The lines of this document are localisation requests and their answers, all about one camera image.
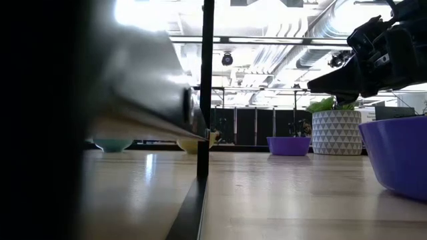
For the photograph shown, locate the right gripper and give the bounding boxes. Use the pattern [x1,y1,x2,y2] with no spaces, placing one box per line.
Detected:
[307,29,418,105]

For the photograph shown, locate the teal patterned mini bowl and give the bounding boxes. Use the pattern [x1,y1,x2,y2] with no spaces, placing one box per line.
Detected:
[92,139,134,153]

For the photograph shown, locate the yellow patterned mini bowl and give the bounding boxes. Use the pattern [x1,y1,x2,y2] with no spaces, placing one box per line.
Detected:
[175,131,220,155]

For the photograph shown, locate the black ceiling lamp cluster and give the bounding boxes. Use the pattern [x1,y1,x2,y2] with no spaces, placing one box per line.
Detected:
[328,49,354,69]

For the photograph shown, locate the succulent in white patterned pot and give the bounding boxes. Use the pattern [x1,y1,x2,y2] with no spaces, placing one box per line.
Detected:
[305,95,364,157]

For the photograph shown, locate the black computer monitor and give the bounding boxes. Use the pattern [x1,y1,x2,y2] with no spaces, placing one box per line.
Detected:
[374,105,416,121]

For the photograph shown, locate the black room divider panels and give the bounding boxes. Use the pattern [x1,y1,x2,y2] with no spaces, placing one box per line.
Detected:
[209,107,314,146]

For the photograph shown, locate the silver ceiling ventilation duct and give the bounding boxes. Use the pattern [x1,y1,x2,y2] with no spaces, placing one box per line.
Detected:
[295,0,368,70]

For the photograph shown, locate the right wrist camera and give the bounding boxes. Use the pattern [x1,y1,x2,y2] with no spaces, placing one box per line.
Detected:
[346,15,393,49]

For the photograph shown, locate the black aluminium table frame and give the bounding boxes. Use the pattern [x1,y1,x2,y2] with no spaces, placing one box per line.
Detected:
[81,141,368,157]

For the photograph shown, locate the black overhead frame beam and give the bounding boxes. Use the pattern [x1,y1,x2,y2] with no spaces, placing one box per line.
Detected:
[168,35,350,47]

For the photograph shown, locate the black divider post with base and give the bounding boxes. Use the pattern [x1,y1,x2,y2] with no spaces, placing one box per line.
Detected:
[165,0,216,240]

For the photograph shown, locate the grey metal camera mount bracket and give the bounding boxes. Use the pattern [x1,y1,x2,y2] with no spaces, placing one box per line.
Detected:
[75,0,210,142]

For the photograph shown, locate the black camera mount panel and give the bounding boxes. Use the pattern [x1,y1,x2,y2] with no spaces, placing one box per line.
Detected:
[0,0,84,240]

